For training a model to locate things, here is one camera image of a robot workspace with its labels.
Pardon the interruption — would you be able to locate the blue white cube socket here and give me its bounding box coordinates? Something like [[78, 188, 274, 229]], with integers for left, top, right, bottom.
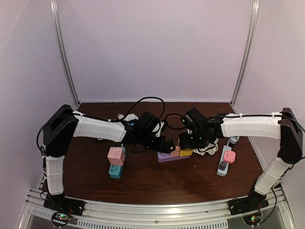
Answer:
[[123, 114, 139, 126]]

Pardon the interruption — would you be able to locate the small pink plug adapter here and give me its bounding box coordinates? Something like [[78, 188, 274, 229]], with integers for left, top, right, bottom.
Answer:
[[170, 146, 180, 157]]

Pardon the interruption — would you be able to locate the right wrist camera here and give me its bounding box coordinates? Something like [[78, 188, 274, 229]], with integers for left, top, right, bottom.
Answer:
[[180, 107, 206, 131]]

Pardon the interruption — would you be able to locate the black plug adapter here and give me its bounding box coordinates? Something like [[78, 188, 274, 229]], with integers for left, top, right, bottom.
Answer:
[[218, 161, 228, 171]]

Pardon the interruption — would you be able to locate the pink square plug adapter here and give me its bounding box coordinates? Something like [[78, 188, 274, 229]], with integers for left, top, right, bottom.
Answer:
[[223, 150, 236, 164]]

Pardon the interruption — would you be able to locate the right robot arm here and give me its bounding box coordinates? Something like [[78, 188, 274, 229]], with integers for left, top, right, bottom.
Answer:
[[179, 108, 305, 211]]

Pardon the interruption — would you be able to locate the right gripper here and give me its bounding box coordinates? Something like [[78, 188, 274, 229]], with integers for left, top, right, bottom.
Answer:
[[179, 130, 207, 151]]

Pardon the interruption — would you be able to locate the purple power strip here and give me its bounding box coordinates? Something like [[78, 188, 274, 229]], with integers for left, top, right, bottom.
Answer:
[[157, 152, 190, 163]]

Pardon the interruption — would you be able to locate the yellow cube socket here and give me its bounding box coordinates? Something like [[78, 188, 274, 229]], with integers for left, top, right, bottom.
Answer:
[[179, 148, 193, 157]]

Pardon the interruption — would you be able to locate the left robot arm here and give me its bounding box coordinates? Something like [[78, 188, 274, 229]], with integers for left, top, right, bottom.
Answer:
[[41, 104, 175, 212]]

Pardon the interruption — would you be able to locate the front aluminium rail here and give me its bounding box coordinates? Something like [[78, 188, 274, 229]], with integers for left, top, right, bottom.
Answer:
[[17, 188, 296, 229]]

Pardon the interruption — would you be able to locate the aluminium frame post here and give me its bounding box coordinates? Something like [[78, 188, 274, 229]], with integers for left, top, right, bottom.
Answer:
[[230, 0, 260, 107], [50, 0, 80, 107]]

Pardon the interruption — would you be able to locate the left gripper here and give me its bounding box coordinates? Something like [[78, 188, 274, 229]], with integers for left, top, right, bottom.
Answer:
[[139, 131, 176, 154]]

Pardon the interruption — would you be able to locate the grey blue power strip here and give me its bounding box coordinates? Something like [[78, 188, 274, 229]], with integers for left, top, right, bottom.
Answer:
[[216, 145, 232, 177]]

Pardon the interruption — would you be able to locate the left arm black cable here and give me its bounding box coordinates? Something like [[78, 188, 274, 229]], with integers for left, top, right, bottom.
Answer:
[[37, 96, 166, 153]]

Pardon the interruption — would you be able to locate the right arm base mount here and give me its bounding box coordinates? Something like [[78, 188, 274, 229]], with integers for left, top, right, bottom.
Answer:
[[227, 197, 269, 216]]

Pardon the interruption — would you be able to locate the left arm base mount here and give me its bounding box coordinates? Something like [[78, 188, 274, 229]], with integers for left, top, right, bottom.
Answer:
[[43, 197, 85, 216]]

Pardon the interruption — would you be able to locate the pink cube socket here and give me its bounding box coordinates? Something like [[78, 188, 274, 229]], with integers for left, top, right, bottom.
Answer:
[[107, 147, 126, 166]]

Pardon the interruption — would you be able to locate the right aluminium frame post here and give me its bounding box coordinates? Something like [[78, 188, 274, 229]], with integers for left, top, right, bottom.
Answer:
[[230, 0, 260, 107]]

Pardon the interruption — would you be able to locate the purple strip white cable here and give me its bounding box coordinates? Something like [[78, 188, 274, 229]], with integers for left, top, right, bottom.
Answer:
[[192, 139, 219, 157]]

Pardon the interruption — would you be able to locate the left aluminium frame post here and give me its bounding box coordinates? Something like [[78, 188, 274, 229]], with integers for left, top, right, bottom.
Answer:
[[50, 0, 80, 107]]

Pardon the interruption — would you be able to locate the teal power strip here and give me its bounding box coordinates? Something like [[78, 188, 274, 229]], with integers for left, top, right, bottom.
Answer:
[[108, 146, 127, 179]]

